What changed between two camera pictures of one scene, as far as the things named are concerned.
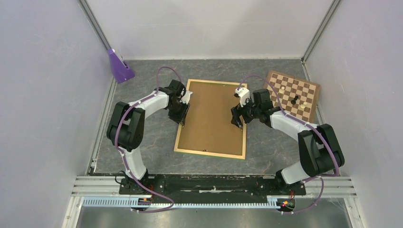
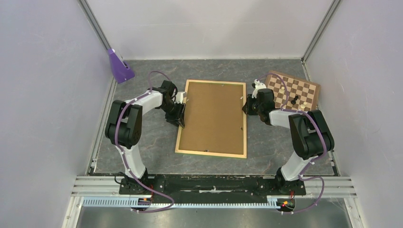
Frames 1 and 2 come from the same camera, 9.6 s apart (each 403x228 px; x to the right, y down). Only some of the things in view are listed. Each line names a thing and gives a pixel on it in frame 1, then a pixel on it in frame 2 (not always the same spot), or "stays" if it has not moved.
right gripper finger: [236, 112] → [245, 108]
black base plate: [206, 188] stays
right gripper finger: [247, 118] → [253, 110]
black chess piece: [293, 101] stays
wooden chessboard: [299, 98] stays
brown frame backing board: [207, 127] stays
